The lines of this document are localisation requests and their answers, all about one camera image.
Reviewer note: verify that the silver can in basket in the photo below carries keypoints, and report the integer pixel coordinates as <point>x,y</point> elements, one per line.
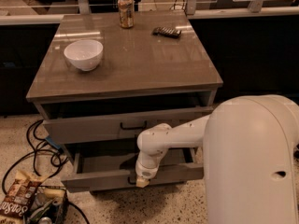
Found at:
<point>45,220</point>

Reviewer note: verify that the orange soda can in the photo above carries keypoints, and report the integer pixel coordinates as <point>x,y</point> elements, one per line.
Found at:
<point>126,12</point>

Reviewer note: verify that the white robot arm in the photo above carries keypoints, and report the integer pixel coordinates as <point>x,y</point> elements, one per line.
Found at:
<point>248,145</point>

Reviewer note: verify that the black remote control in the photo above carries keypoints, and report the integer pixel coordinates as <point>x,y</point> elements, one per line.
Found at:
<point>166,32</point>

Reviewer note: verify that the blue power plug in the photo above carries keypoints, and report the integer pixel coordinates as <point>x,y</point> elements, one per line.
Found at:
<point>52,143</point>

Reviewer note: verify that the grey drawer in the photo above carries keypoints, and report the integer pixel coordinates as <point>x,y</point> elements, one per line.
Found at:
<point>97,170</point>
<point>117,126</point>

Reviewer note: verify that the white ceramic bowl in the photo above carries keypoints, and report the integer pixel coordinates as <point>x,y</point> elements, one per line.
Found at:
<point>84,54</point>

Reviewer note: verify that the brown chip bag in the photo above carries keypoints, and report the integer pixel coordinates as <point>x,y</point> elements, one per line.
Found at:
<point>19,197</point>

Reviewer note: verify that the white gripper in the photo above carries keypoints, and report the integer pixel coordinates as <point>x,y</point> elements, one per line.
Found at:
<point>145,173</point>

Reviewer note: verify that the grey drawer cabinet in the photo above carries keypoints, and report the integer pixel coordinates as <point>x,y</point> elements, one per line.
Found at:
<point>138,72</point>

